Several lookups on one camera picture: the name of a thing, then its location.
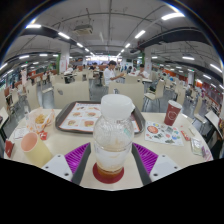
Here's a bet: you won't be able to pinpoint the person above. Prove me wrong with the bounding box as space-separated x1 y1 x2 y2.
134 63 150 79
65 64 76 76
103 60 123 87

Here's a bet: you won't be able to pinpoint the printed paper tray liner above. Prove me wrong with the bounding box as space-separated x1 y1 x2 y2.
59 102 141 133

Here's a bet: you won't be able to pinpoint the red paper cup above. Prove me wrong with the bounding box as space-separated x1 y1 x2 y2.
163 99 183 127

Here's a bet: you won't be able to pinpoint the white notice card, red text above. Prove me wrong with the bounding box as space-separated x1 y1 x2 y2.
200 145 213 163

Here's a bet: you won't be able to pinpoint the beige dining table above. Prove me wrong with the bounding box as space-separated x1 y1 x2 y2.
0 106 9 126
204 110 223 129

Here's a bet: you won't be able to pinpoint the colourful printed leaflet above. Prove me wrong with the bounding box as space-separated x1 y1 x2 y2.
144 120 185 147

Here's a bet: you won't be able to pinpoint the beige dining chair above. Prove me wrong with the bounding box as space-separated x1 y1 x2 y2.
107 82 146 112
52 81 91 110

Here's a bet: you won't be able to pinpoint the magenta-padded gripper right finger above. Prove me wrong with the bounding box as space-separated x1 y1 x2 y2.
130 142 184 186

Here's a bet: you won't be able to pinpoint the white printed card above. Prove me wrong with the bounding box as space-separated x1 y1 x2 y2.
13 126 29 139

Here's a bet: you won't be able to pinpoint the clear food wrapper with fries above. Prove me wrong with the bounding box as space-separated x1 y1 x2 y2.
26 107 56 134

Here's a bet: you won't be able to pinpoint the beige dining chairs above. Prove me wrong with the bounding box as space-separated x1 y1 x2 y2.
0 68 214 124

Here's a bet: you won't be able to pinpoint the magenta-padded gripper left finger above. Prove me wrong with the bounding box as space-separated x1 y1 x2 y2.
41 142 92 186

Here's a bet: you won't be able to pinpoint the red paper packet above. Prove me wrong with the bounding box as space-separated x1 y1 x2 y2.
3 139 16 159

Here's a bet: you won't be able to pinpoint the ceiling air conditioner unit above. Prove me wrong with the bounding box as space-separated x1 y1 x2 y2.
73 23 94 35

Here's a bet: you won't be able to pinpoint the yellow cup with pink inside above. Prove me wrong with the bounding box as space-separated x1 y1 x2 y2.
20 131 54 169

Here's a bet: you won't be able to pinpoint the flat round red coaster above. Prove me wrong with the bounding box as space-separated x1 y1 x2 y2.
92 162 125 185

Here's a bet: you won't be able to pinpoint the ceiling strip lights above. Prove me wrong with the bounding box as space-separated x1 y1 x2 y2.
0 11 224 91

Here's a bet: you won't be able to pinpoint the clear plastic drink bottle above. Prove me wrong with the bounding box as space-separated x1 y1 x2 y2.
92 93 136 178

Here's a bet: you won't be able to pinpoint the dark food tray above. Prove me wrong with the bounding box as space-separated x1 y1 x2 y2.
54 100 146 135

